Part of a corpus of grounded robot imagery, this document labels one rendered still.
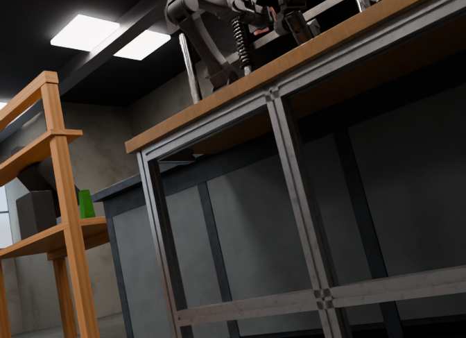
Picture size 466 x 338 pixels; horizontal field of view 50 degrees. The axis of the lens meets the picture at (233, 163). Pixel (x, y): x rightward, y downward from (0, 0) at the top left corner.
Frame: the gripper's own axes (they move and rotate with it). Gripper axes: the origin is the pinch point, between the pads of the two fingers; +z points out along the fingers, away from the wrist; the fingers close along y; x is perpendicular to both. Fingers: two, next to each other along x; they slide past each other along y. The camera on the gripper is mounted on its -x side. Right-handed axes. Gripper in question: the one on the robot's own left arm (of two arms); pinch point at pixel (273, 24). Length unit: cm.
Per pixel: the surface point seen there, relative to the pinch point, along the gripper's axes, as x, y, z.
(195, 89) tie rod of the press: -22, 103, 57
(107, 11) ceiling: -195, 282, 139
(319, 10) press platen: -32, 15, 69
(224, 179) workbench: 55, 28, -15
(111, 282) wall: 72, 522, 249
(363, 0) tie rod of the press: -21, -13, 61
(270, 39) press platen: -31, 48, 68
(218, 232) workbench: 74, 37, -15
